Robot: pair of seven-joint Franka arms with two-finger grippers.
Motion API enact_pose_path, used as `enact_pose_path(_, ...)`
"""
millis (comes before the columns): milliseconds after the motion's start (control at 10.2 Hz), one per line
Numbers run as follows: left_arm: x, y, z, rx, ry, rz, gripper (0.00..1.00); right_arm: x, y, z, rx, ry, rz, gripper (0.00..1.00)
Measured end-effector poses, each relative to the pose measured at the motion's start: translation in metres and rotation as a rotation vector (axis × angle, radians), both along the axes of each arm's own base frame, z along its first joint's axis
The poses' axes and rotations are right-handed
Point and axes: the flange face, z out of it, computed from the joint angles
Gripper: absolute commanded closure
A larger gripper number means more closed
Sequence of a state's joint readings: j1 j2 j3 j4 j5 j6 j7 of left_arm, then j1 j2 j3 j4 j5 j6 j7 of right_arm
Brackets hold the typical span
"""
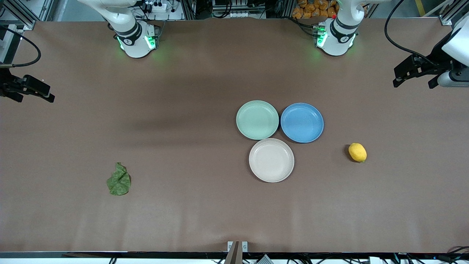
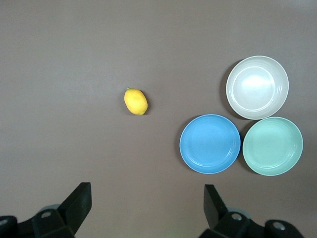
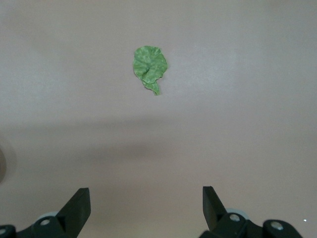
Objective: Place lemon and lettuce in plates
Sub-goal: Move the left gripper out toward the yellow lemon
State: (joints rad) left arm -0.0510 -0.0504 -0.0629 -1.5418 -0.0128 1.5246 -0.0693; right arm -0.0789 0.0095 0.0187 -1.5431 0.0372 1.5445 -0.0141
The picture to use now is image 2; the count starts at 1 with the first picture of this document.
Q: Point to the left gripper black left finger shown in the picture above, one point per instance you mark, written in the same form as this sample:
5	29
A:
74	205

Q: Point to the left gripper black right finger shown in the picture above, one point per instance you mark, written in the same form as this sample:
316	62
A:
215	208

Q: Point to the yellow lemon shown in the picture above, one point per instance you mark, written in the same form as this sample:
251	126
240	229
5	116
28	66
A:
135	101

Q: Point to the blue round plate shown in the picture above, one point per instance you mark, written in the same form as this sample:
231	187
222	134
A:
210	145

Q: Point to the mint green round plate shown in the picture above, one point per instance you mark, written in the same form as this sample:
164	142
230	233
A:
272	146

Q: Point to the beige round plate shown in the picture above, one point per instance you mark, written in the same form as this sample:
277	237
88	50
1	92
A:
256	86

